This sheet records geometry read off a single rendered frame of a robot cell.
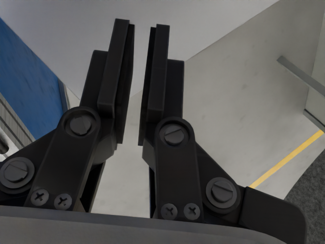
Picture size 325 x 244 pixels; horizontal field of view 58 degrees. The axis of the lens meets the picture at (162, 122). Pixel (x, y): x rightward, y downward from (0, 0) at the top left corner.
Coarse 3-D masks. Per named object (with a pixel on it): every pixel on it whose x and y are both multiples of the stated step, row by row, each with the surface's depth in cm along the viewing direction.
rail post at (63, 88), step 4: (60, 80) 116; (60, 84) 114; (60, 88) 112; (64, 88) 113; (60, 92) 110; (64, 92) 109; (60, 96) 110; (64, 96) 108; (64, 100) 106; (68, 100) 110; (64, 104) 104; (68, 104) 108; (64, 108) 102; (68, 108) 103; (64, 112) 101
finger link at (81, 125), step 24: (72, 120) 9; (96, 120) 9; (72, 144) 8; (96, 144) 9; (48, 168) 8; (72, 168) 8; (96, 168) 10; (48, 192) 8; (72, 192) 8; (96, 192) 10
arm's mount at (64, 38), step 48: (0, 0) 23; (48, 0) 24; (96, 0) 25; (144, 0) 26; (192, 0) 28; (240, 0) 30; (48, 48) 26; (96, 48) 28; (144, 48) 29; (192, 48) 31
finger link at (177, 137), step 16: (160, 128) 9; (176, 128) 9; (192, 128) 9; (160, 144) 9; (176, 144) 9; (192, 144) 9; (160, 160) 8; (176, 160) 8; (192, 160) 8; (160, 176) 8; (176, 176) 8; (192, 176) 8; (160, 192) 8; (176, 192) 8; (192, 192) 8; (160, 208) 8; (176, 208) 8; (192, 208) 8
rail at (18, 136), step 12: (0, 96) 46; (0, 108) 44; (12, 108) 49; (0, 120) 42; (12, 120) 47; (0, 132) 42; (12, 132) 45; (24, 132) 51; (12, 144) 44; (24, 144) 48; (0, 156) 44
